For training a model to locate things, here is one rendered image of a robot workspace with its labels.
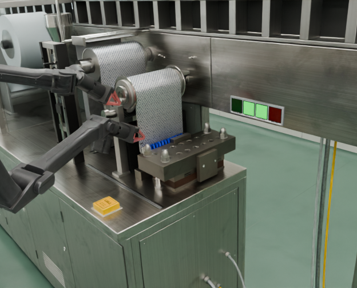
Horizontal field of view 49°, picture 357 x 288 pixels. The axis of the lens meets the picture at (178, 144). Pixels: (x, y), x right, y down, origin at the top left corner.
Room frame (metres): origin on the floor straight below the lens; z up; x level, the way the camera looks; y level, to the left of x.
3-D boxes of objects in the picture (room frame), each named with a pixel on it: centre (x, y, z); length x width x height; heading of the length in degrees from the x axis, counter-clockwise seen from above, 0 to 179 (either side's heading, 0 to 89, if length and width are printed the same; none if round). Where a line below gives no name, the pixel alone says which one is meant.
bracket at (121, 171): (1.49, 0.25, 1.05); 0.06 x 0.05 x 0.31; 131
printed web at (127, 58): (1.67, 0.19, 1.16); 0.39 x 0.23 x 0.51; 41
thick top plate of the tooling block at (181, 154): (1.46, -0.04, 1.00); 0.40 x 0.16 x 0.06; 131
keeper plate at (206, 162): (1.40, -0.11, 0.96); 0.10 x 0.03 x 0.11; 131
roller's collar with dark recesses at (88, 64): (1.67, 0.38, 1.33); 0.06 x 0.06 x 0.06; 41
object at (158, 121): (1.53, 0.07, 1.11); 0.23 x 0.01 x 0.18; 131
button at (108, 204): (1.22, 0.27, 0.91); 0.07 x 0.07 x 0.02; 41
